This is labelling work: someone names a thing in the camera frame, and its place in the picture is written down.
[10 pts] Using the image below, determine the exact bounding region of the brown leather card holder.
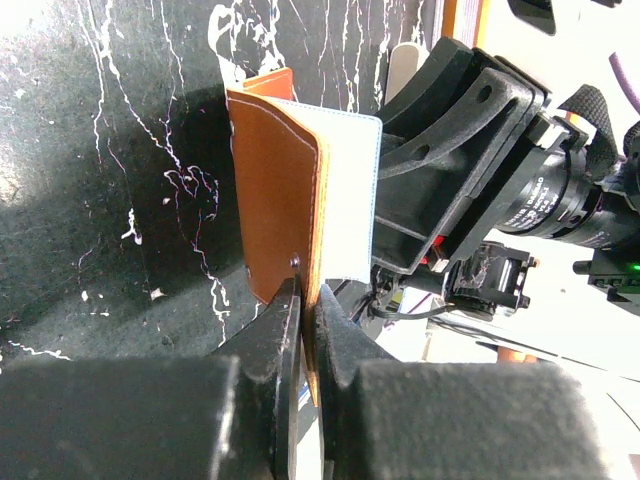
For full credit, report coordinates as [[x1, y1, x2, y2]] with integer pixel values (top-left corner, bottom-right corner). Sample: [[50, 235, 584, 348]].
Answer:
[[226, 68, 383, 400]]

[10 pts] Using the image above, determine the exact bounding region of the beige oval tray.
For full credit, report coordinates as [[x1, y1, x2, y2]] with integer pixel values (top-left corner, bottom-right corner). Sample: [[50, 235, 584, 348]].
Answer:
[[384, 42, 421, 104]]

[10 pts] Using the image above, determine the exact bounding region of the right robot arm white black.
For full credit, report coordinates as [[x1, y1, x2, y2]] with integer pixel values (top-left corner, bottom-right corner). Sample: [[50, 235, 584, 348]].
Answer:
[[372, 38, 639, 291]]

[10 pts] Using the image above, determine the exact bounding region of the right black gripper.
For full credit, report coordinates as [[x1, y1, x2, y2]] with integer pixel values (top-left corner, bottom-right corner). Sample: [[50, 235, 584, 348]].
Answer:
[[373, 37, 585, 275]]

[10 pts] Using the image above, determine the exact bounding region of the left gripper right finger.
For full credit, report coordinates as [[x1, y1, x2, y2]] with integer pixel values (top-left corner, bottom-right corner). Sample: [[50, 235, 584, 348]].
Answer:
[[314, 285, 394, 479]]

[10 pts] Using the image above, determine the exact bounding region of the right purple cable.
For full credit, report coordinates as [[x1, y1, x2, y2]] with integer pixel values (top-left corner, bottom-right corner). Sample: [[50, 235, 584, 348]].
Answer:
[[607, 49, 640, 116]]

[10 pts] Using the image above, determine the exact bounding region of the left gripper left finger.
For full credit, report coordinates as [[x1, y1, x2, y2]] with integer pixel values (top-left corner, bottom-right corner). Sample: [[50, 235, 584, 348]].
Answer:
[[210, 275, 303, 479]]

